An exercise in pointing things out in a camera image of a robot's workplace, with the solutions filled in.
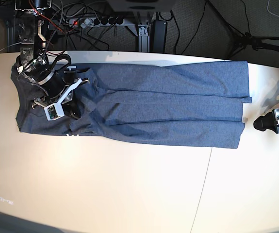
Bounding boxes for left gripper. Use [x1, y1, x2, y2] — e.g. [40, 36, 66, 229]
[253, 108, 279, 133]

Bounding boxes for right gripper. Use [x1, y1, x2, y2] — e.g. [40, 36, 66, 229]
[46, 78, 82, 120]

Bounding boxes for blue grey T-shirt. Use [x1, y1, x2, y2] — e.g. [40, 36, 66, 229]
[11, 61, 252, 149]

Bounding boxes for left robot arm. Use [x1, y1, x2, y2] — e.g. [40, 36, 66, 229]
[253, 108, 279, 134]

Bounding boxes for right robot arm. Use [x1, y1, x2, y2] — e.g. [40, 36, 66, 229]
[15, 0, 83, 121]

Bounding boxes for white power strip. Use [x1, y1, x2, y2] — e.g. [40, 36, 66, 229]
[68, 17, 127, 29]

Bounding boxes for aluminium table leg profile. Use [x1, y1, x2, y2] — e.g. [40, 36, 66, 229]
[127, 25, 150, 53]

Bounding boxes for black power adapter brick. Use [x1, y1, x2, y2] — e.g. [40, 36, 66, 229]
[150, 20, 167, 53]

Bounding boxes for small white label sticker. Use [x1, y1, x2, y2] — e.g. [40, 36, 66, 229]
[0, 197, 14, 205]

